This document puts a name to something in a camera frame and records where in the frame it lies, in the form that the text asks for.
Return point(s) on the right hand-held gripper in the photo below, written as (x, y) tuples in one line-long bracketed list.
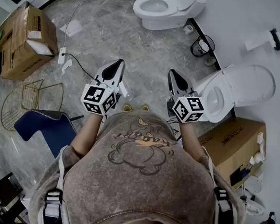
[(188, 109)]

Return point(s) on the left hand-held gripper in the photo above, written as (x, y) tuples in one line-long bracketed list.
[(98, 99)]

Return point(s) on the person's left forearm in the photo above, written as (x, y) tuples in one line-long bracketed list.
[(90, 134)]

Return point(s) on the person's right forearm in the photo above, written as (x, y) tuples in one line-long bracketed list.
[(190, 142)]

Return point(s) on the round grey floor drain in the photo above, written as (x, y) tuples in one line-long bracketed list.
[(209, 62)]

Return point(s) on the white toilet with button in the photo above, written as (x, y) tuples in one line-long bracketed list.
[(248, 81)]

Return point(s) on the white toilet lid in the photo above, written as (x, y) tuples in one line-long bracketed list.
[(192, 0)]

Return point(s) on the person's left tan shoe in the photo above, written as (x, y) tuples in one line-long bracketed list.
[(127, 107)]

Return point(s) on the crumpled white paper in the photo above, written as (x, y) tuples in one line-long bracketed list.
[(67, 65)]

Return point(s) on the white and red trash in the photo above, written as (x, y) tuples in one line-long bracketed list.
[(203, 46)]

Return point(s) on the white power strip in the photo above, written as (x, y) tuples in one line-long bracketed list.
[(61, 58)]

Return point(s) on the small white round fitting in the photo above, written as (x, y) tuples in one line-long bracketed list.
[(188, 29)]

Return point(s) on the white plastic packing bag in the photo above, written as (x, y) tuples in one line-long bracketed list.
[(40, 47)]

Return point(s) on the cardboard box with large print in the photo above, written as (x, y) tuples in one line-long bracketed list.
[(229, 145)]

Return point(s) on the blue chair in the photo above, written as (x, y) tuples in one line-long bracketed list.
[(47, 128)]

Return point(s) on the cardboard box with black print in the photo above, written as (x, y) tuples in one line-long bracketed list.
[(25, 63)]

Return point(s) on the person's brown printed shirt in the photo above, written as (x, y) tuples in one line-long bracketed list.
[(137, 181)]

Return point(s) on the open cardboard box with labels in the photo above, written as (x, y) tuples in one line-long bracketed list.
[(19, 24)]

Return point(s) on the white round ceramic basin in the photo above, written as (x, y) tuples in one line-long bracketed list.
[(254, 207)]

